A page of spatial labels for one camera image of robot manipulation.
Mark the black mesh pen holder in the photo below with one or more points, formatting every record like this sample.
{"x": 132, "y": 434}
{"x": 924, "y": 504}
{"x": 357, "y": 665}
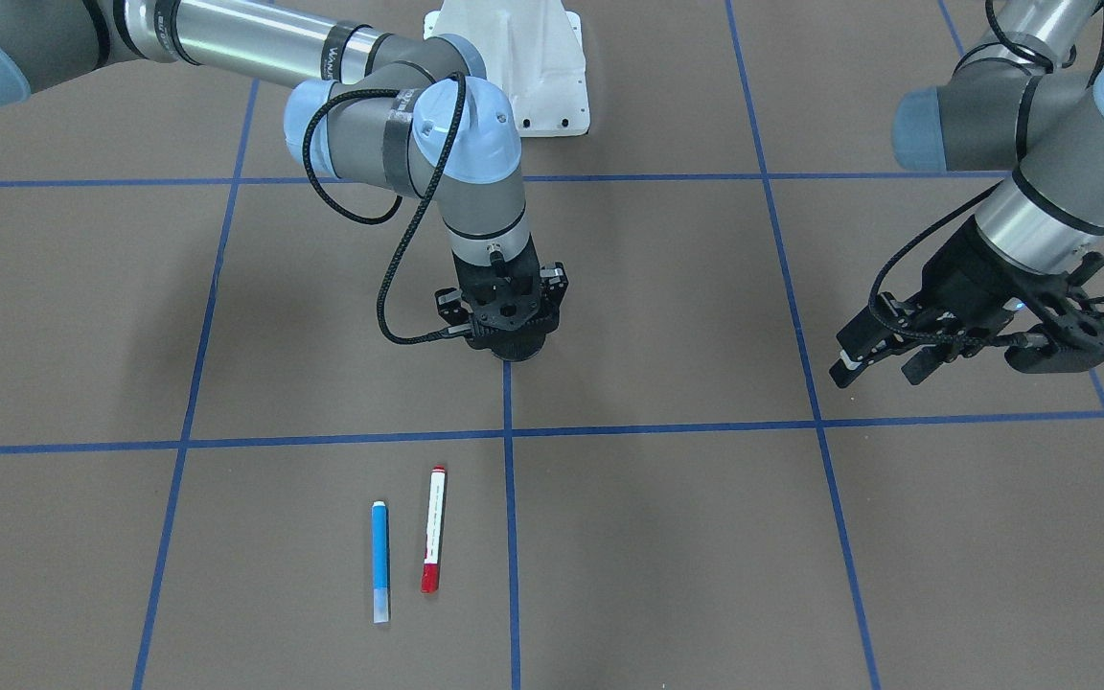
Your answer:
{"x": 518, "y": 349}

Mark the blue highlighter pen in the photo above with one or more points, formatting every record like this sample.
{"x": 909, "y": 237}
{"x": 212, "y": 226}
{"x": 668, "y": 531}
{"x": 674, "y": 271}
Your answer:
{"x": 380, "y": 563}

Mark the white pedestal column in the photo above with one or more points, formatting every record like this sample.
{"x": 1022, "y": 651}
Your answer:
{"x": 534, "y": 51}

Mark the red white marker pen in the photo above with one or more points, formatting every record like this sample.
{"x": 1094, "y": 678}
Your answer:
{"x": 435, "y": 511}

